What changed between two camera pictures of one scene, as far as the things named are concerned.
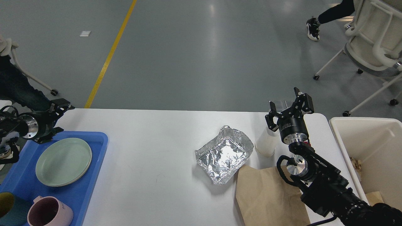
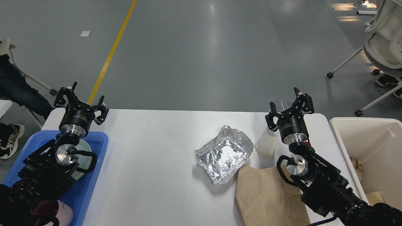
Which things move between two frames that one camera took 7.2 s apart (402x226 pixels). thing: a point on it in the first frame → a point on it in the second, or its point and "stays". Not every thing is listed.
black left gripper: (40, 123) → (76, 119)
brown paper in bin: (374, 197) stays
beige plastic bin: (373, 146) stays
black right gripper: (293, 128) stays
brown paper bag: (265, 198) stays
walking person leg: (346, 8) → (387, 79)
